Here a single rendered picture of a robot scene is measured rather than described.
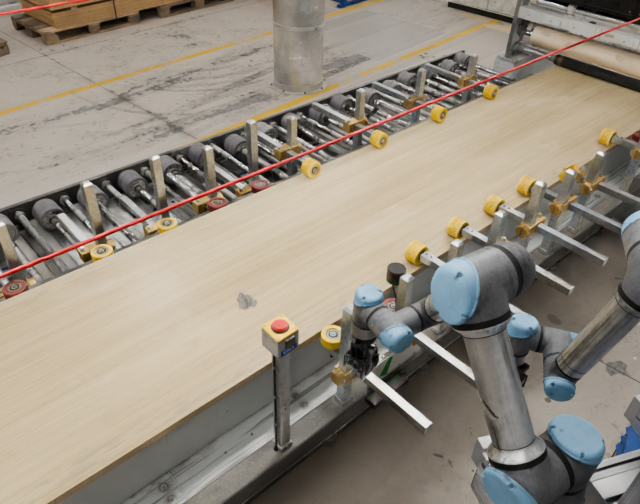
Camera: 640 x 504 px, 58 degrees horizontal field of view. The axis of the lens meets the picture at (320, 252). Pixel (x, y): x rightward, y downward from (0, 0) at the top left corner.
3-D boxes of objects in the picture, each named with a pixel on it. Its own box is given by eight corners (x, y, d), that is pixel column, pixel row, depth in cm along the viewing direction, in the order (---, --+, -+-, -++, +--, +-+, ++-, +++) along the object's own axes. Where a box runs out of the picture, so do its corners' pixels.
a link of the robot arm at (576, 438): (601, 476, 126) (624, 440, 118) (559, 506, 120) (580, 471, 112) (558, 435, 134) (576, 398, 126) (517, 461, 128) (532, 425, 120)
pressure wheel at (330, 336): (343, 347, 198) (345, 324, 191) (343, 365, 192) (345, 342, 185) (319, 347, 198) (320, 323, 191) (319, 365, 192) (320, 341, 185)
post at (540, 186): (517, 277, 248) (548, 181, 218) (512, 281, 246) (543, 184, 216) (510, 273, 250) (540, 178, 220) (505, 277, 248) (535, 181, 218)
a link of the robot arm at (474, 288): (581, 500, 116) (515, 242, 110) (529, 538, 110) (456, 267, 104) (535, 480, 127) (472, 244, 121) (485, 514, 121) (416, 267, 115)
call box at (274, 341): (299, 348, 151) (299, 328, 147) (278, 362, 148) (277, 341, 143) (282, 333, 155) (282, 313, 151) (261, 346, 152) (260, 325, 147)
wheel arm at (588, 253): (606, 263, 218) (609, 256, 215) (601, 267, 216) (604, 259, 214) (495, 205, 246) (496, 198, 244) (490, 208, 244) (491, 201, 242)
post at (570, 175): (546, 261, 264) (578, 170, 234) (541, 264, 262) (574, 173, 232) (539, 258, 266) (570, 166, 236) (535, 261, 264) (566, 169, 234)
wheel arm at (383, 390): (431, 430, 171) (433, 421, 168) (423, 436, 169) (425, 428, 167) (331, 345, 196) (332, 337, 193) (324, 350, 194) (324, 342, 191)
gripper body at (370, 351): (342, 367, 166) (344, 338, 158) (354, 347, 172) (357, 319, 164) (366, 377, 163) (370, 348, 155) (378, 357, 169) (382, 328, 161)
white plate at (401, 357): (417, 353, 210) (421, 333, 204) (367, 390, 196) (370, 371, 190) (416, 352, 211) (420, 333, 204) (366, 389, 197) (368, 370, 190)
